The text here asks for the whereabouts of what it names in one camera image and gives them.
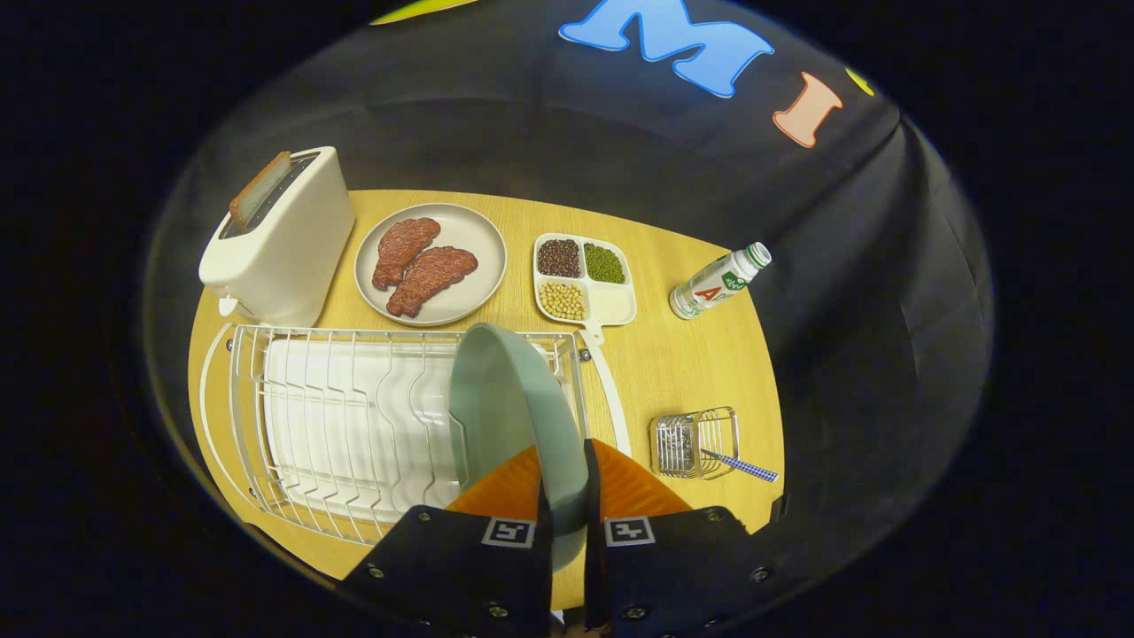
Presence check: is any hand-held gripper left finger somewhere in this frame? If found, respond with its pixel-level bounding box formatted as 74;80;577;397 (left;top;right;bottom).
339;445;555;638

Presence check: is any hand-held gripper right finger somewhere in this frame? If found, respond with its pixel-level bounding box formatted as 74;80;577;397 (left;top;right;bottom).
582;438;781;638

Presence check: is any checkered handle spoon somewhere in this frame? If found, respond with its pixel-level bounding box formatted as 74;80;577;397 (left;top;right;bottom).
660;416;781;484

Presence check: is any metal wire basket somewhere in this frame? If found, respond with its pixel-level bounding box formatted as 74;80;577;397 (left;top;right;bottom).
649;406;741;480

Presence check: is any pale green plate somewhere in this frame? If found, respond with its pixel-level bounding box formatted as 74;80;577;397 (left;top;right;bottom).
447;323;590;572

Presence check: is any white wire dish rack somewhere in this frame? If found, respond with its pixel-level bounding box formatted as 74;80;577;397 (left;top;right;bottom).
199;322;634;546

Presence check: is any beige round plate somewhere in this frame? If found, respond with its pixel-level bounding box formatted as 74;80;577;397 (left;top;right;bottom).
354;203;508;328

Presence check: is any white drip tray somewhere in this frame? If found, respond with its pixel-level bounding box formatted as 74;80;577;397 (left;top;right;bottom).
264;338;470;524

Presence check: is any white divided tray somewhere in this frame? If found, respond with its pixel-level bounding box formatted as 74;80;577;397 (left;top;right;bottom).
532;232;638;346

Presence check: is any white drink bottle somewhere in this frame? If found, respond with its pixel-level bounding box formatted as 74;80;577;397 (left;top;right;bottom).
669;242;773;321

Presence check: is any red meat piece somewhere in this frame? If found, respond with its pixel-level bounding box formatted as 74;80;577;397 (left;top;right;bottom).
386;246;479;318
372;217;442;291

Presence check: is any pile of yellow soybeans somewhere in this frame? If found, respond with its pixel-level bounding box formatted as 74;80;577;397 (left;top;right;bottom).
540;281;587;321

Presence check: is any black backdrop cloth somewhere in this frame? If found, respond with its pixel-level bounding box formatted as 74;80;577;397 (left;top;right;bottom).
146;0;993;577

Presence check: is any pile of green beans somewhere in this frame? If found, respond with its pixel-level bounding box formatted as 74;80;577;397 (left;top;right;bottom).
584;243;626;284

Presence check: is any pile of dark red beans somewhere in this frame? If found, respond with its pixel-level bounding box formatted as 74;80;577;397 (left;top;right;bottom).
538;238;582;278

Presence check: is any white toaster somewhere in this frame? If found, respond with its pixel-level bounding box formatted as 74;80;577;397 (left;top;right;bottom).
198;146;357;329

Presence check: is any brown toast slice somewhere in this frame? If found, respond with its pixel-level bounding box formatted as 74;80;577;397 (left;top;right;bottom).
229;151;293;227

